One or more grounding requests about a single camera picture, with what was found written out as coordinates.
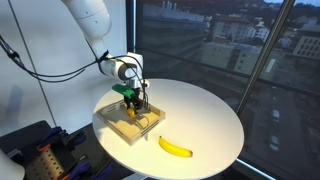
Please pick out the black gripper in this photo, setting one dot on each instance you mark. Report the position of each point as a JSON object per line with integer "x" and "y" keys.
{"x": 133, "y": 95}

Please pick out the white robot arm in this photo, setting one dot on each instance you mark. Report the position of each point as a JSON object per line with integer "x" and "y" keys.
{"x": 94, "y": 20}

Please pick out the wooden slatted crate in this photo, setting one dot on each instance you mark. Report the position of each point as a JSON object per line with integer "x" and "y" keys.
{"x": 130, "y": 129}

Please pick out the yellow banana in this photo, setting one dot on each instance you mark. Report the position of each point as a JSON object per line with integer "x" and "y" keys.
{"x": 173, "y": 149}

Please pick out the blue orange clamp upper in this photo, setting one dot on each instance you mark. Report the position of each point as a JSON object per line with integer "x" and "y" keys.
{"x": 60, "y": 137}

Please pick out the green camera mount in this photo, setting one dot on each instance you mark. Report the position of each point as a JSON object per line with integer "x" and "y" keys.
{"x": 124, "y": 90}

